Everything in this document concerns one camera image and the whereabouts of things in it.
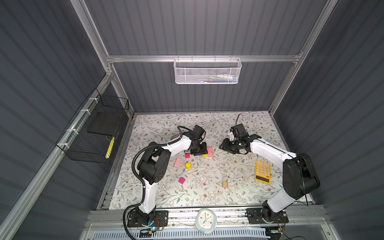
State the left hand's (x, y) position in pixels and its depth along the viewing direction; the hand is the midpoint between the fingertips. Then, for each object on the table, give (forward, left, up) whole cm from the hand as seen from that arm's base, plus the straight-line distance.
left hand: (206, 152), depth 94 cm
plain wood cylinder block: (-20, -9, -3) cm, 22 cm away
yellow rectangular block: (-1, +1, -1) cm, 2 cm away
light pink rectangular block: (-5, +18, -3) cm, 19 cm away
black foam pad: (+5, +53, +26) cm, 59 cm away
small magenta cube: (0, +12, -3) cm, 12 cm away
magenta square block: (-16, +16, -4) cm, 22 cm away
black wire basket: (-2, +57, +24) cm, 62 cm away
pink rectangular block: (+1, -3, -1) cm, 3 cm away
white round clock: (-37, +4, -1) cm, 37 cm away
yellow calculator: (-14, -33, -2) cm, 36 cm away
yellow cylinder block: (-8, +12, -1) cm, 14 cm away
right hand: (-1, -10, +5) cm, 11 cm away
